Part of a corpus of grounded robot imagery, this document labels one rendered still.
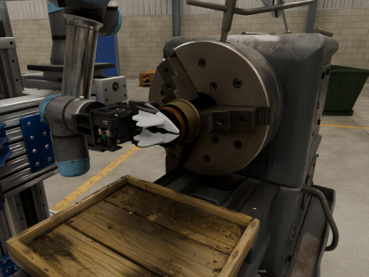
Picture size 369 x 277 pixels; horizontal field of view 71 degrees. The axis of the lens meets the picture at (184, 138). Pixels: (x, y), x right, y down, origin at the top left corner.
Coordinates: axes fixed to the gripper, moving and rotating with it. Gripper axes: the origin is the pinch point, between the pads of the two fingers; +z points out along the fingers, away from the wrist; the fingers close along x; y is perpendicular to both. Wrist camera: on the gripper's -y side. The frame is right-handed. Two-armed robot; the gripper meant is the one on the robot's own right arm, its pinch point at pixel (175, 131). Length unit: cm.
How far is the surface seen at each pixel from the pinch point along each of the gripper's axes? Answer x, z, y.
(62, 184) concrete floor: -108, -188, -80
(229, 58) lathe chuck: 11.9, 3.0, -15.1
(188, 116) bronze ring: 1.9, 0.3, -3.8
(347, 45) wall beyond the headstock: 16, -32, -1061
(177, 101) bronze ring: 4.0, -3.4, -5.6
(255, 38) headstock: 16.2, 1.5, -33.5
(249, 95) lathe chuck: 4.8, 7.6, -15.2
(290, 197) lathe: -24.1, 15.9, -30.6
